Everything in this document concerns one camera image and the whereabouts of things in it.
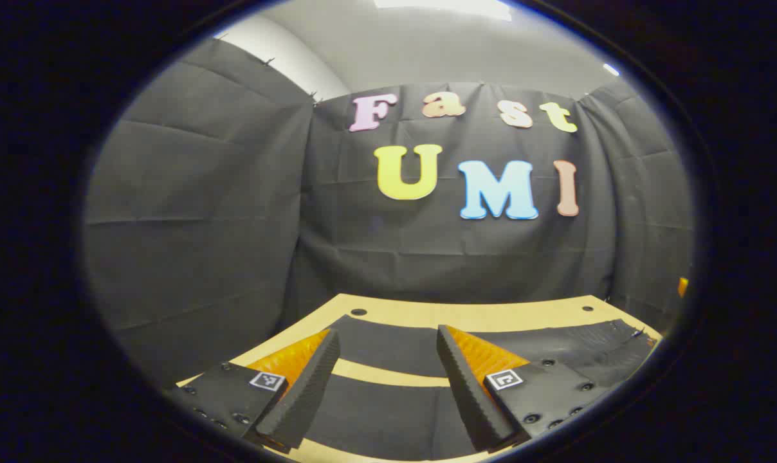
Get dark jeans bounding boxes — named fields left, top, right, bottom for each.
left=302, top=314, right=661, bottom=461

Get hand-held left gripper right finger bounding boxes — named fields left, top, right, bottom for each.
left=436, top=325, right=616, bottom=453

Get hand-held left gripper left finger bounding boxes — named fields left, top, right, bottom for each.
left=163, top=328, right=342, bottom=451

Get black backdrop cloth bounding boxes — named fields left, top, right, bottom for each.
left=83, top=39, right=695, bottom=388

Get ceiling light panel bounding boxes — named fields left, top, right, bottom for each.
left=374, top=0, right=513, bottom=21

